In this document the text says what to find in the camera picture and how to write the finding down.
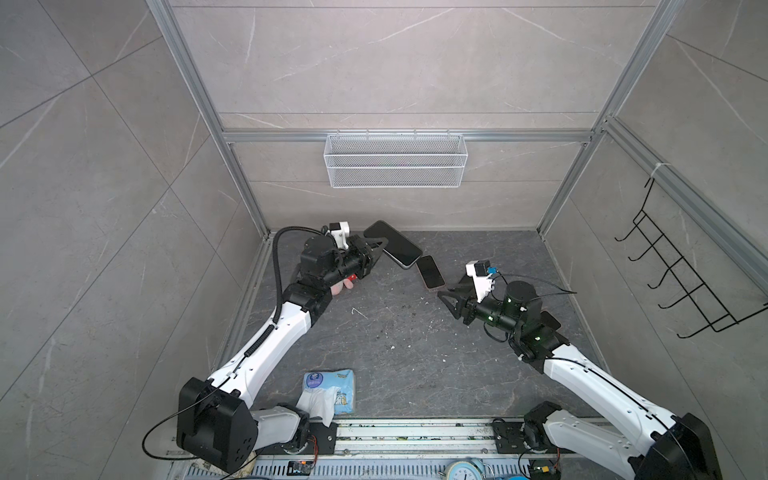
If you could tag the phone near right arm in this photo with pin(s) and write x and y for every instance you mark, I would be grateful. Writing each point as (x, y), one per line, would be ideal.
(549, 321)

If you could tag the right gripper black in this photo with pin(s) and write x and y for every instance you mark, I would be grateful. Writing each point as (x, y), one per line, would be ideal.
(468, 312)

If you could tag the blue round clock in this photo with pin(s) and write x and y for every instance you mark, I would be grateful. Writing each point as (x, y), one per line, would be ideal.
(467, 469)

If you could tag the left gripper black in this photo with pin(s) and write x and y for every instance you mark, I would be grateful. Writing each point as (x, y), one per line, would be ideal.
(358, 251)

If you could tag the blue tissue pack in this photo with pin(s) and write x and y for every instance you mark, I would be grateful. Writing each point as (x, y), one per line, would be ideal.
(326, 395)

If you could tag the aluminium mounting rail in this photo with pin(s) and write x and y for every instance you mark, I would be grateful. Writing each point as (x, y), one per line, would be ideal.
(417, 436)

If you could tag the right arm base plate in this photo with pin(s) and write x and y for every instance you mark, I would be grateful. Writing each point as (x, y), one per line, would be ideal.
(521, 436)

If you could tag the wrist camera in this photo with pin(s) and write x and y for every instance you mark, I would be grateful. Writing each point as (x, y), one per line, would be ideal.
(482, 275)
(340, 232)

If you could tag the black wire hook rack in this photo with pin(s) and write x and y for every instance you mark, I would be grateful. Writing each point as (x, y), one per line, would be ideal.
(679, 268)

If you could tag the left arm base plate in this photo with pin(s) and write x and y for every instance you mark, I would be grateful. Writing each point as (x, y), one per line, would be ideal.
(311, 437)

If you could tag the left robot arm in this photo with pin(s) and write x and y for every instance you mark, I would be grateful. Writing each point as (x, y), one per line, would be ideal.
(215, 421)

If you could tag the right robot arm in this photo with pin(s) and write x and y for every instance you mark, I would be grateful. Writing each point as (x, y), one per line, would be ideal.
(685, 451)

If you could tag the white wire basket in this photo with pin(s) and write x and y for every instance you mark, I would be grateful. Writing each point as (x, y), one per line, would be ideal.
(395, 160)

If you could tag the black phone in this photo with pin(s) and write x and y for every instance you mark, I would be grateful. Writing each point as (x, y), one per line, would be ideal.
(399, 248)

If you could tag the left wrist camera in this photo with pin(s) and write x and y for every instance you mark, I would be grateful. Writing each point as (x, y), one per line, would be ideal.
(340, 232)

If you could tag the pink pig plush toy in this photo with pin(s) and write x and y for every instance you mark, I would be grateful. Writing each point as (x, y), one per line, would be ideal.
(346, 283)

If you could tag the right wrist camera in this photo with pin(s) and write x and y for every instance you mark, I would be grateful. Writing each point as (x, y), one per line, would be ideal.
(482, 275)

